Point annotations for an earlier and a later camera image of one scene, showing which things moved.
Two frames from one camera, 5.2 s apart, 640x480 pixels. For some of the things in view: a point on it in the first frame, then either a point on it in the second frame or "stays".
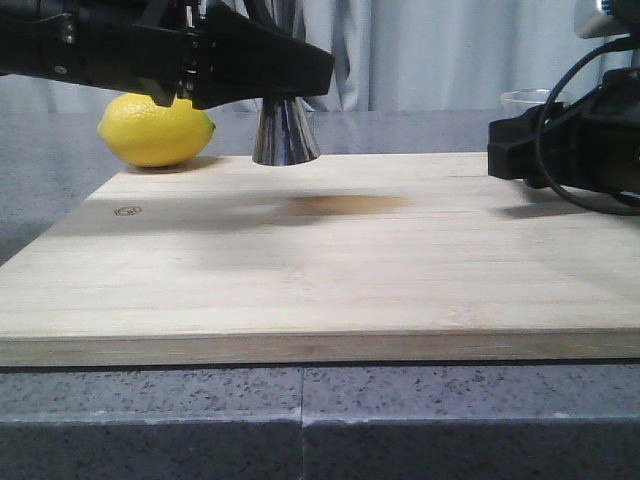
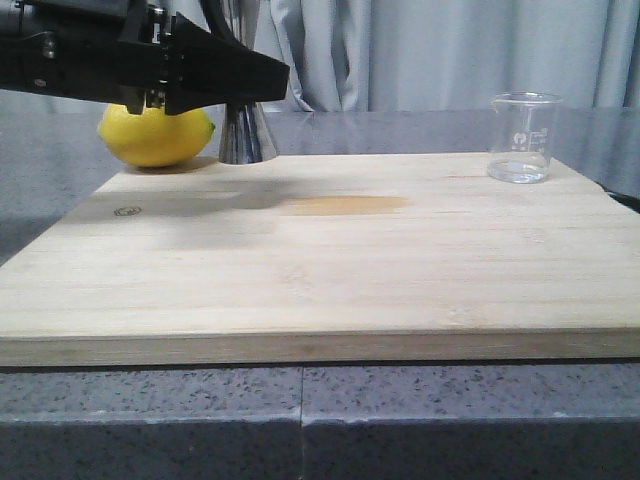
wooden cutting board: (358, 258) stays
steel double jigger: (285, 133) to (246, 136)
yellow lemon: (137, 129) stays
